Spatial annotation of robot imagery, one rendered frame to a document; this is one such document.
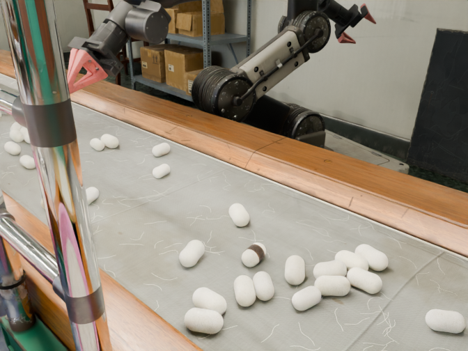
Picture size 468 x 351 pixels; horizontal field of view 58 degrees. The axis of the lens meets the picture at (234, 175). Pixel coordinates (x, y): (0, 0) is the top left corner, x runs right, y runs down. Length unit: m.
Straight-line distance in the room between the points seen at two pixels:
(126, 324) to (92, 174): 0.35
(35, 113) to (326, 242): 0.38
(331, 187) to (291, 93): 2.57
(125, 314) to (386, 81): 2.45
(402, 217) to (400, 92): 2.13
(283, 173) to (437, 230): 0.22
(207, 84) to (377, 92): 1.79
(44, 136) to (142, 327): 0.20
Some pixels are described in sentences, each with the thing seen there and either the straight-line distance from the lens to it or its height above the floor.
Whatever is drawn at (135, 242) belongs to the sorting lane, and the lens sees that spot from 0.52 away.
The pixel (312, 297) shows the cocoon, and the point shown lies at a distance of 0.42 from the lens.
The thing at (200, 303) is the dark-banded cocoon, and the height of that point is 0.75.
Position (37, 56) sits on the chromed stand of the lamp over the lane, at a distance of 0.22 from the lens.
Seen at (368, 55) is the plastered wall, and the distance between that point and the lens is 2.75.
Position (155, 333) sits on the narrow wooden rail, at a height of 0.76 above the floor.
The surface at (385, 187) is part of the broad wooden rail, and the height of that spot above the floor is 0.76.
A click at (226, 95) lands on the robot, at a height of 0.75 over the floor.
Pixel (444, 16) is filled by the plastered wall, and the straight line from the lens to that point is 2.54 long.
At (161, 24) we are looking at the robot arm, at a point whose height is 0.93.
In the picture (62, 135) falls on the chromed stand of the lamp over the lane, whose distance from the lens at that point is 0.23.
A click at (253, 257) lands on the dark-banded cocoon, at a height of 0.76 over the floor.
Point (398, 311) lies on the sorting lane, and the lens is 0.45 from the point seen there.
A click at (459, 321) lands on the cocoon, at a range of 0.44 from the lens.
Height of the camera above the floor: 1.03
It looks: 26 degrees down
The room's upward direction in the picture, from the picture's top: 1 degrees clockwise
